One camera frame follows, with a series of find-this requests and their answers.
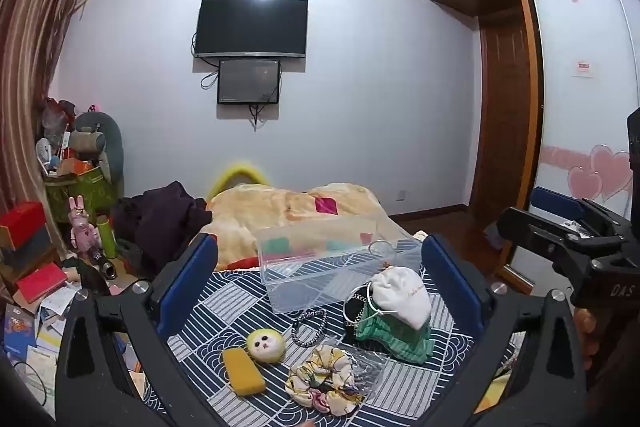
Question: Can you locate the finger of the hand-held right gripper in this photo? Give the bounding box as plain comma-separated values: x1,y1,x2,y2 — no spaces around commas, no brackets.
496,206,613,280
530,186,632,230

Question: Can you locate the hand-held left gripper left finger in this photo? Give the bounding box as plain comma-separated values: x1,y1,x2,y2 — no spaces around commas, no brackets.
54,233,224,427

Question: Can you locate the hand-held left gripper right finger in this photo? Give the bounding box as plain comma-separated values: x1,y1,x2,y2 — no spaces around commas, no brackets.
421,233,589,427

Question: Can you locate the person's right hand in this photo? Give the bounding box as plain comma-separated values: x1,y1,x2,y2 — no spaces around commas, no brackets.
572,306,605,374

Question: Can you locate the blue white patterned bedsheet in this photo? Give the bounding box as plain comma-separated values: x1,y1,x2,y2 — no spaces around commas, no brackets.
142,252,523,427

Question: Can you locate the dark clothes pile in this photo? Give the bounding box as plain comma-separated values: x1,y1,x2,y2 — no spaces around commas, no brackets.
111,180,214,276

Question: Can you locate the green knit cloth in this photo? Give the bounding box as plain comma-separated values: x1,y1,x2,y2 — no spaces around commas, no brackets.
354,307,434,365

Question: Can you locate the black cylinder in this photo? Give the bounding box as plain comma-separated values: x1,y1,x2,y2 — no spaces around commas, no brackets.
91,252,119,281

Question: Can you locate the green bottle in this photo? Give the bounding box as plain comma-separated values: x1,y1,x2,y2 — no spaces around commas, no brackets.
96,215,120,261

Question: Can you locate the round yellow plush toy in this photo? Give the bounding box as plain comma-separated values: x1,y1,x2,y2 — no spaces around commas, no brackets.
246,328,287,364

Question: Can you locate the yellow sponge block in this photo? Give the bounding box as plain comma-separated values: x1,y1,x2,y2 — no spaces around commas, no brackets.
221,347,267,396

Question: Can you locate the brown wooden door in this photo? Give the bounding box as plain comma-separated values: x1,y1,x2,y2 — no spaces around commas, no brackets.
470,12,534,216

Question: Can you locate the clear plastic bag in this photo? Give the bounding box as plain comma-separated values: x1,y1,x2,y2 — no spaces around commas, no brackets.
344,341,390,404

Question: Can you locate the pink bunny toy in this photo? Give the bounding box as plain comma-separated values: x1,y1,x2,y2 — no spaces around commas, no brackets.
68,195,101,254

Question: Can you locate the orange patchwork blanket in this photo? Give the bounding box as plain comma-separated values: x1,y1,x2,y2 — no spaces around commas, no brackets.
206,182,417,272

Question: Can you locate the yellow curved plush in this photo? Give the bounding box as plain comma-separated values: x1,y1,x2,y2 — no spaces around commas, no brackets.
207,161,274,200

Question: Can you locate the clear plastic storage box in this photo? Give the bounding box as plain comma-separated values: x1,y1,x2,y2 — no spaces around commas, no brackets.
255,223,426,314

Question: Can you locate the green cardboard box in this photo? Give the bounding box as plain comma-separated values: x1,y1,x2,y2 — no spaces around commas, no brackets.
44,168,119,224

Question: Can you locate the red book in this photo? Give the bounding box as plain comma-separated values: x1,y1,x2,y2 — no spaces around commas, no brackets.
16,262,69,304

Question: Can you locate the floral fabric scrunchie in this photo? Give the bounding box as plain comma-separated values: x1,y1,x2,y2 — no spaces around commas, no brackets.
286,344,365,417

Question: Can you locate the pile of papers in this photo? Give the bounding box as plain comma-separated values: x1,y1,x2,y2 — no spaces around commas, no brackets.
0,287,81,413

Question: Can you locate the grey plush toy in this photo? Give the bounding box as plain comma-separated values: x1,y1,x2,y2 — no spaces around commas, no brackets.
69,110,125,184

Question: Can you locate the wooden wardrobe with sliding door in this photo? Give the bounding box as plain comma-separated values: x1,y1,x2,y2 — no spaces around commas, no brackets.
419,0,640,297

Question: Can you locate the red box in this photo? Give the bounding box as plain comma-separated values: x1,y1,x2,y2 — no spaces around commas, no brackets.
0,201,47,251

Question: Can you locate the small white fan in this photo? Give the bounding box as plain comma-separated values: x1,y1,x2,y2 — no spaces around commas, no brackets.
35,137,57,174

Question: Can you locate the brown striped curtain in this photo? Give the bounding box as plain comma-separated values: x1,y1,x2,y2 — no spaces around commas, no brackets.
0,0,97,233

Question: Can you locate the white drawstring pouch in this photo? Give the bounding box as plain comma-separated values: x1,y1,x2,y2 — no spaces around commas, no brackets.
369,267,432,330

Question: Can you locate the black chain-strap bag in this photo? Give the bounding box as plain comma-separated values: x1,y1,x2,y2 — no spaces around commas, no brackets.
342,284,377,334

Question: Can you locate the black beaded hair tie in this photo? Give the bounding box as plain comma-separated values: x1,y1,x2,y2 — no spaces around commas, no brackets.
291,309,329,348

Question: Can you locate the small black wall monitor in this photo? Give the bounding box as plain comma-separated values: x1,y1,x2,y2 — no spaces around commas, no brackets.
216,59,281,106

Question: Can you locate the black wall television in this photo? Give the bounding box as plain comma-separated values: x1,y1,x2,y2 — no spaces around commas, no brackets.
193,0,309,59

